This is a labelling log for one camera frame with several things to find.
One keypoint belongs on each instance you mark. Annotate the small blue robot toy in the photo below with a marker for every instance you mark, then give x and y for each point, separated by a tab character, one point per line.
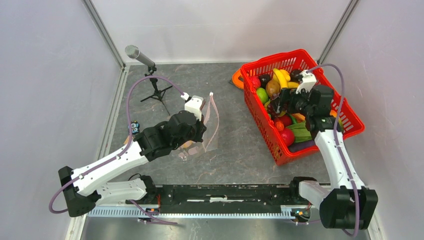
134	127

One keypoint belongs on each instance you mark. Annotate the yellow banana bunch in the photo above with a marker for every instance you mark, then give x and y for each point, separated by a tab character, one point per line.
283	78

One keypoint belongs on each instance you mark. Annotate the red strawberry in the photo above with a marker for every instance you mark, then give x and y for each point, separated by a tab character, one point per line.
255	81

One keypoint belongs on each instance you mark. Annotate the red tomato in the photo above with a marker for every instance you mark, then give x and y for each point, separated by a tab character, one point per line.
286	120

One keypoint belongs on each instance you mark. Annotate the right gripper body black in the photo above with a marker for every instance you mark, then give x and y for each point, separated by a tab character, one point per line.
301	103

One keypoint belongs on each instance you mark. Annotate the red apple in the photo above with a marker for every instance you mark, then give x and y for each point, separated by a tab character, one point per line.
287	136

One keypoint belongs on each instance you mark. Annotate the papaya slice orange brown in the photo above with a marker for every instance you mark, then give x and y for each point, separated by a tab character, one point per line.
299	117

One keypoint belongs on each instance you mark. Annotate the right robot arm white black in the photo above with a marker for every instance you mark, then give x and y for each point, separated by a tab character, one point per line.
348	204

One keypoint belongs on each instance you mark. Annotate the black tripod stand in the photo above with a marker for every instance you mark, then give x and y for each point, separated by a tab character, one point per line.
158	94

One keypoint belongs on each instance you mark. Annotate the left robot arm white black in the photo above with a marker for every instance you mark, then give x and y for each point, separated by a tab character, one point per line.
86	187

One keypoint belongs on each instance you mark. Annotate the red plastic basket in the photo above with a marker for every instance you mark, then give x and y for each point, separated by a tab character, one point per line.
296	59

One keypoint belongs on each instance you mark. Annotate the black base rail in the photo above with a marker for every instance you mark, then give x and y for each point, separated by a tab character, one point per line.
222	198

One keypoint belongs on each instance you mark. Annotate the purple eggplant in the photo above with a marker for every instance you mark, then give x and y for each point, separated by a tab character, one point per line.
299	146

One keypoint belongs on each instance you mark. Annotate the orange carrot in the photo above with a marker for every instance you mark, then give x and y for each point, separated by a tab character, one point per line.
278	124

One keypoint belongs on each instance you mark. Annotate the clear zip top bag pink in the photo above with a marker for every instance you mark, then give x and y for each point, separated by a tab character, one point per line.
211	119

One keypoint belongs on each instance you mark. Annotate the dark red grape bunch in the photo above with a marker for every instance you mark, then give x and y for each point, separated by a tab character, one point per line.
272	111

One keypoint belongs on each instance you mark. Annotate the orange fruit with leaf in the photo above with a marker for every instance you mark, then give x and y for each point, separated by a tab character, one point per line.
187	145

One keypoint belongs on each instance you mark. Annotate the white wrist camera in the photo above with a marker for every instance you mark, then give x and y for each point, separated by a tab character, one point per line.
307	82
194	104

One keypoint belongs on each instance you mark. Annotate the green leafy vegetable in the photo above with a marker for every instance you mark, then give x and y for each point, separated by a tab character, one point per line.
300	132

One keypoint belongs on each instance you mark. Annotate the mango orange green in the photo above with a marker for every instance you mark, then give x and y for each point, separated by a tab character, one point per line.
333	113

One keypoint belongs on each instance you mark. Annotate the orange plastic handle piece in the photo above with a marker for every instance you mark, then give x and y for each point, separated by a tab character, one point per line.
237	80

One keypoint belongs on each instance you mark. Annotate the dark plum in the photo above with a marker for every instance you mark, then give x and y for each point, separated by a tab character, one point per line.
294	75

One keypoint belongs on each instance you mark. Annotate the grey microphone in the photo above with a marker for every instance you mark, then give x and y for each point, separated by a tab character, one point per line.
134	53

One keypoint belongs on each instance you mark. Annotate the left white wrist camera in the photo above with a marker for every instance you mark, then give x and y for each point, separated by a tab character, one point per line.
194	104

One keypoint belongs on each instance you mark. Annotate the dark mangosteen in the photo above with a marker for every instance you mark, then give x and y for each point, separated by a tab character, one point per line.
264	79

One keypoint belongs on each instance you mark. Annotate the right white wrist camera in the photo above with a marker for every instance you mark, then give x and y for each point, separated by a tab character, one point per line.
307	82

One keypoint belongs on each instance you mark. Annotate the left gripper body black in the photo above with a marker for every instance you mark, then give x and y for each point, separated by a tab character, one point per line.
195	135

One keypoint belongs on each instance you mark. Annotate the green apple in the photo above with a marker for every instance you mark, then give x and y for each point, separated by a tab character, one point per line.
262	95

